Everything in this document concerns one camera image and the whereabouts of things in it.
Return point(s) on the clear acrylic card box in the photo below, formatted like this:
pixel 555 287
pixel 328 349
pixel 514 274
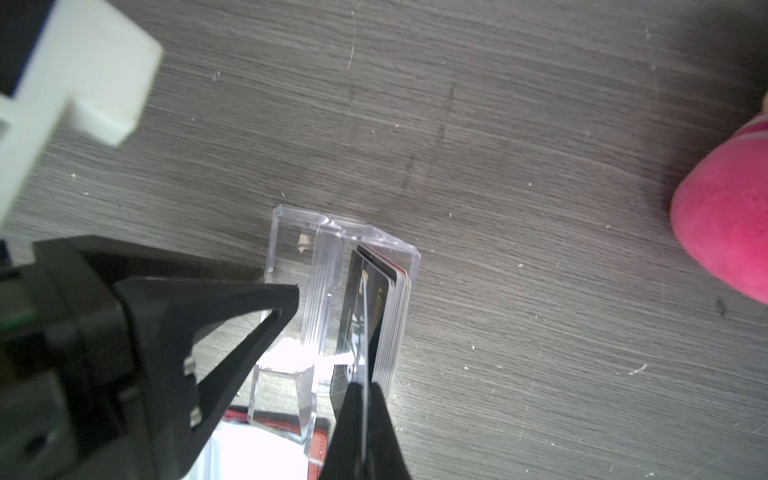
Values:
pixel 312 250

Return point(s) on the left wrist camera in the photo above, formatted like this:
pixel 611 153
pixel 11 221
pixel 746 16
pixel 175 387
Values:
pixel 76 63

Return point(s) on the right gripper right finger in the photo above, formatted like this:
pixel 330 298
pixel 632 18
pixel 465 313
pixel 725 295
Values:
pixel 383 459

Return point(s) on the red leather card holder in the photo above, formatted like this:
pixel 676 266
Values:
pixel 265 449

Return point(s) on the black gold credit card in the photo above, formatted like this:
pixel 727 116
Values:
pixel 367 309

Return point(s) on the pink plush doll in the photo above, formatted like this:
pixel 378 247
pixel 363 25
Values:
pixel 718 213

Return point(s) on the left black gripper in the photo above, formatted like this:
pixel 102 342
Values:
pixel 98 377

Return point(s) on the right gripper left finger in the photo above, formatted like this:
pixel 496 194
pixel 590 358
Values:
pixel 344 459

